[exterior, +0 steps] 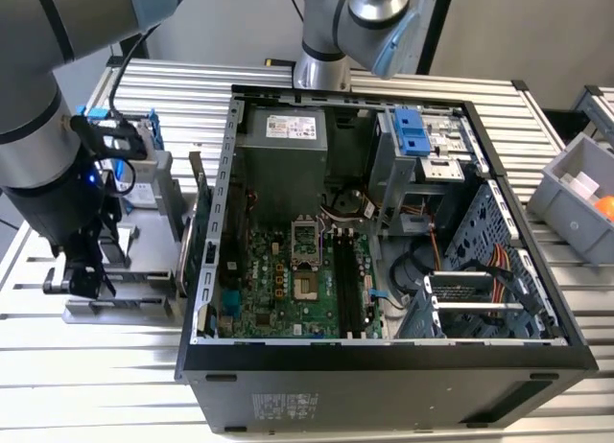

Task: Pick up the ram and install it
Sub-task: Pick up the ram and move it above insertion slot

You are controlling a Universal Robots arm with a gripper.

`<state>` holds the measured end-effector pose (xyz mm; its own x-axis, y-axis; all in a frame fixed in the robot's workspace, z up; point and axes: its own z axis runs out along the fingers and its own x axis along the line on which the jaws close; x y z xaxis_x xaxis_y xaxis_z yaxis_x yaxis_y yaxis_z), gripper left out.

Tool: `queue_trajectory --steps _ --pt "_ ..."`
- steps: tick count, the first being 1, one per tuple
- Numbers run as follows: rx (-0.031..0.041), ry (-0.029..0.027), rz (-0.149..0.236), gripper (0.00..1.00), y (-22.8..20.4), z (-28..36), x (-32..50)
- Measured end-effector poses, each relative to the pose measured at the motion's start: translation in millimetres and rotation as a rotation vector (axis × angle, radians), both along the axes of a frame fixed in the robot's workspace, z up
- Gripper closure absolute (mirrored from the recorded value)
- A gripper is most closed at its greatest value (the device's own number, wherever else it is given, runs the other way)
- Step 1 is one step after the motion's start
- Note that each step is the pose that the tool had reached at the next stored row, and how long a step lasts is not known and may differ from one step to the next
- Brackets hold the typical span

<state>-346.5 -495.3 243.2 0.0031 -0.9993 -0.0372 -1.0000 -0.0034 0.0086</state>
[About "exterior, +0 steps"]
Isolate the red yellow wire bundle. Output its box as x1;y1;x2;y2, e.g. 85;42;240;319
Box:
479;244;512;305

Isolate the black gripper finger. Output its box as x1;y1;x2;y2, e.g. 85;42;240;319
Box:
69;265;117;300

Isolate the grey power supply unit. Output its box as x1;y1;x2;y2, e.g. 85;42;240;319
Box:
234;105;330;223

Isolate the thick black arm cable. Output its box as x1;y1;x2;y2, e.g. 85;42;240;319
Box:
107;0;189;121

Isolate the grey metal side table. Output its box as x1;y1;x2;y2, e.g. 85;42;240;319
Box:
570;83;614;142

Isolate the black frame post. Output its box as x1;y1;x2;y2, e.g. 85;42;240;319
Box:
415;0;460;75
117;30;150;60

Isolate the orange wire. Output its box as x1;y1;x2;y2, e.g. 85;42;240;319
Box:
401;200;442;271

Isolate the black PC case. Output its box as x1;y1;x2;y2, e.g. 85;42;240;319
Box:
175;82;600;434

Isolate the blue plastic drive latch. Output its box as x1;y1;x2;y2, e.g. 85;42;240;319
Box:
391;105;431;159

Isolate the black looped cable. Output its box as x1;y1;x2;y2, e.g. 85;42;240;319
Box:
390;250;428;300

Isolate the metal socket cover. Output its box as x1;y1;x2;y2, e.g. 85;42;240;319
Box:
290;216;321;268

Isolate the black RAM slot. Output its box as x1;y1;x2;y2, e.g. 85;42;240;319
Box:
333;227;356;339

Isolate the green graphics card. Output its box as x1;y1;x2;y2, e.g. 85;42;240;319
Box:
175;150;215;298

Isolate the CPU socket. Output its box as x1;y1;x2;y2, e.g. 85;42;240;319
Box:
293;268;321;303

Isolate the black RAM stick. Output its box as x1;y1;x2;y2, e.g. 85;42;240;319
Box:
90;295;172;307

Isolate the round black speaker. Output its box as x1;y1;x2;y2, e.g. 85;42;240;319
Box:
330;188;366;219

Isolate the hard disk in blue carrier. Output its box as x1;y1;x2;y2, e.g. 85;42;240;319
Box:
76;105;167;214

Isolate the grey disk bay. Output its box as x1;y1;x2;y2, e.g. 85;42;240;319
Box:
397;265;548;341

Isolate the black camera bracket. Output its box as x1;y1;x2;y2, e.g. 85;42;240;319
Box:
71;115;149;161

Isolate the grey plastic bin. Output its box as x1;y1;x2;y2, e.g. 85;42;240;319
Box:
526;131;614;268

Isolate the white box in bin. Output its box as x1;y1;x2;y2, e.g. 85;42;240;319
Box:
558;170;601;198

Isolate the green motherboard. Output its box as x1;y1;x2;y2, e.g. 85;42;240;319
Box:
213;221;385;341

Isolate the locking lever wire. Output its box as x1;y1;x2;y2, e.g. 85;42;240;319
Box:
317;221;332;268

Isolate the grey parts rack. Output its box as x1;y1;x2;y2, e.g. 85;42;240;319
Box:
63;150;201;325

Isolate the orange ball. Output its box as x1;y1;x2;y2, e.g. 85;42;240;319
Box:
593;196;614;222

